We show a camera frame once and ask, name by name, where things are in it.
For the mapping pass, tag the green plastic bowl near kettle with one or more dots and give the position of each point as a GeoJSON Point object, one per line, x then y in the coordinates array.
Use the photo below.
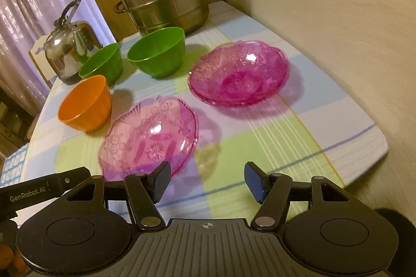
{"type": "Point", "coordinates": [106, 62]}

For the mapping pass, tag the green plastic bowl near pot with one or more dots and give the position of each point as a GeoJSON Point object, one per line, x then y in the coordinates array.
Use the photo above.
{"type": "Point", "coordinates": [160, 53]}

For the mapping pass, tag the blue checkered bed cover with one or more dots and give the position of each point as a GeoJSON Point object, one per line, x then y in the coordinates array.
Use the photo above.
{"type": "Point", "coordinates": [13, 166]}

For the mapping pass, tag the stainless steel kettle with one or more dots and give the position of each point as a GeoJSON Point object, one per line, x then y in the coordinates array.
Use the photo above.
{"type": "Point", "coordinates": [70, 45]}

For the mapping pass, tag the orange plastic bowl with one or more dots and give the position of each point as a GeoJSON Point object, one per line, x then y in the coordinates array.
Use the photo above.
{"type": "Point", "coordinates": [88, 106]}

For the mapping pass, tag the white wooden chair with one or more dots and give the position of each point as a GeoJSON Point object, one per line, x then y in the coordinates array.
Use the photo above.
{"type": "Point", "coordinates": [38, 56]}

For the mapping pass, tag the purple curtain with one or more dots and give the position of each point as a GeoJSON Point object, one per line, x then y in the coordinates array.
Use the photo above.
{"type": "Point", "coordinates": [22, 23]}

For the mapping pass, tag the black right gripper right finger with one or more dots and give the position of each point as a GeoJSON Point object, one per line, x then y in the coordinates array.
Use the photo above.
{"type": "Point", "coordinates": [272, 191]}

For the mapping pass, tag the light pink glass plate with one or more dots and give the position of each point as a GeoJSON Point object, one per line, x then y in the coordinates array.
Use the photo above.
{"type": "Point", "coordinates": [155, 130]}

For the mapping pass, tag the checkered tablecloth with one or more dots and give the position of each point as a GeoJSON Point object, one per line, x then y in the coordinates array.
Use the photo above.
{"type": "Point", "coordinates": [312, 127]}

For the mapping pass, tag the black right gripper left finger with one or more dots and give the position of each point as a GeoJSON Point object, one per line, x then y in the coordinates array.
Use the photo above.
{"type": "Point", "coordinates": [143, 192]}

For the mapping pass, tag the dark pink glass plate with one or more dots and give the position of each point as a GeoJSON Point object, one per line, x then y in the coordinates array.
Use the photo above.
{"type": "Point", "coordinates": [239, 74]}

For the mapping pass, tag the person's left hand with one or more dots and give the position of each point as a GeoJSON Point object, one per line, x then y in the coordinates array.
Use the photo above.
{"type": "Point", "coordinates": [11, 262]}

